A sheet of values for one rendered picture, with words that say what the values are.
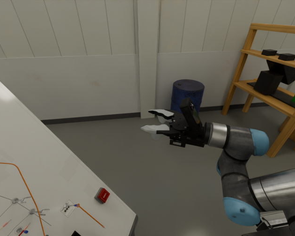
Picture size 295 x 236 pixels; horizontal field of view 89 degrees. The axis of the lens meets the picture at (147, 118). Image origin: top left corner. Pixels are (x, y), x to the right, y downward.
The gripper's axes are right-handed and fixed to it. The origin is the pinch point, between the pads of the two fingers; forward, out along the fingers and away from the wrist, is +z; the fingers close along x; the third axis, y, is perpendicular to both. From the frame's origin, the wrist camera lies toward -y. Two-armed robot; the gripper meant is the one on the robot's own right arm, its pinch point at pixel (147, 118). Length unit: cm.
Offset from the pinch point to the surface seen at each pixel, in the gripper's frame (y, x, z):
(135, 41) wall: 39, 211, 87
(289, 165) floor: 179, 137, -174
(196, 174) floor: 171, 80, -41
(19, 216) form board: 25, -35, 37
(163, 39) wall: 38, 232, 45
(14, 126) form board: 6, -11, 52
